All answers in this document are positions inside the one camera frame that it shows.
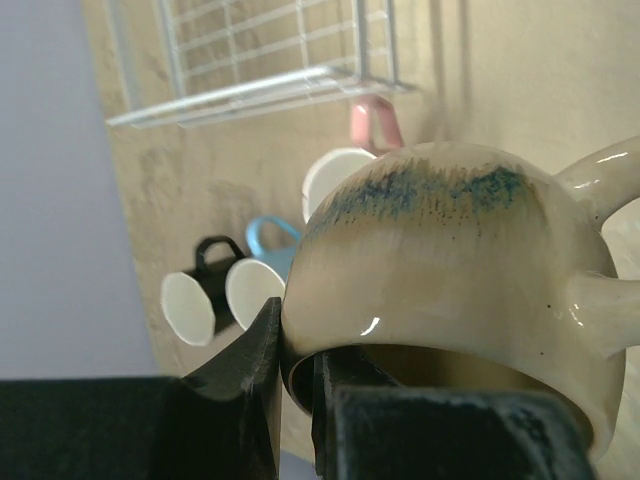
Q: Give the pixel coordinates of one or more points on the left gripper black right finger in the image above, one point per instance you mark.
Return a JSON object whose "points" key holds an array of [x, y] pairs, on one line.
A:
{"points": [[365, 425]]}

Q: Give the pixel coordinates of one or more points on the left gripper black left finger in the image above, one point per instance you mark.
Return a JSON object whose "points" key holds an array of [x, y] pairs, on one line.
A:
{"points": [[222, 421]]}

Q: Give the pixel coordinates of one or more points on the black hexagonal ceramic mug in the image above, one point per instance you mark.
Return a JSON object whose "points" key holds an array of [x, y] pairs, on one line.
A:
{"points": [[194, 302]]}

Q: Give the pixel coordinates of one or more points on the light blue ceramic mug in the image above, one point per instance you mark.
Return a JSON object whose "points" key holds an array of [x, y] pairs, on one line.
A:
{"points": [[262, 275]]}

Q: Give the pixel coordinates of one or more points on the pink cup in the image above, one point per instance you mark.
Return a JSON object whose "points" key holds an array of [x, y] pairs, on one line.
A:
{"points": [[374, 131]]}

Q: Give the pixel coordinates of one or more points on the white wire dish rack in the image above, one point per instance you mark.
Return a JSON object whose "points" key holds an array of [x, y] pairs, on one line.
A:
{"points": [[200, 62]]}

